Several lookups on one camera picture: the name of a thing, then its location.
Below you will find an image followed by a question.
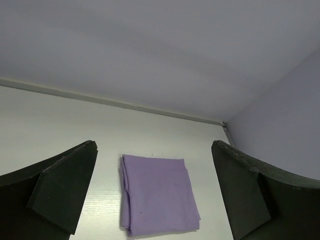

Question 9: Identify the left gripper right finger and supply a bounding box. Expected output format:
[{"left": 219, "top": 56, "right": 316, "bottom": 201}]
[{"left": 211, "top": 140, "right": 320, "bottom": 240}]

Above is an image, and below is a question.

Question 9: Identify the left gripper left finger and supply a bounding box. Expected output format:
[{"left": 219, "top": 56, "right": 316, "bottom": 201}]
[{"left": 0, "top": 140, "right": 98, "bottom": 240}]

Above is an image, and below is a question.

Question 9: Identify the purple t shirt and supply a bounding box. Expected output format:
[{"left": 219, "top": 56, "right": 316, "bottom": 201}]
[{"left": 119, "top": 154, "right": 201, "bottom": 237}]

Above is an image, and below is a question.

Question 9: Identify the aluminium rail right side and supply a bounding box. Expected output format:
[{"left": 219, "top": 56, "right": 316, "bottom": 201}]
[{"left": 222, "top": 126, "right": 234, "bottom": 146}]

